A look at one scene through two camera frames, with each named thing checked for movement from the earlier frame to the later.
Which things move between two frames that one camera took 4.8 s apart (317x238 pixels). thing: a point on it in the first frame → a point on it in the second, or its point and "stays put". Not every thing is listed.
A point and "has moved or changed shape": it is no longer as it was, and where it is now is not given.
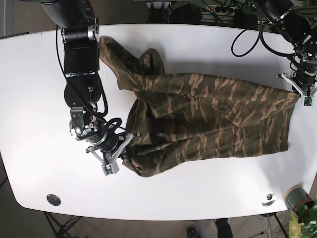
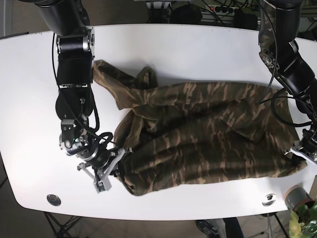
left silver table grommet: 53,200 stays put
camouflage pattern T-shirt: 179,119 has moved or changed shape
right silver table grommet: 269,200 stays put
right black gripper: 303,80 → 306,148
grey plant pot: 297,196 stays put
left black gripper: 109,147 → 100,164
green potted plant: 303,224 stays put
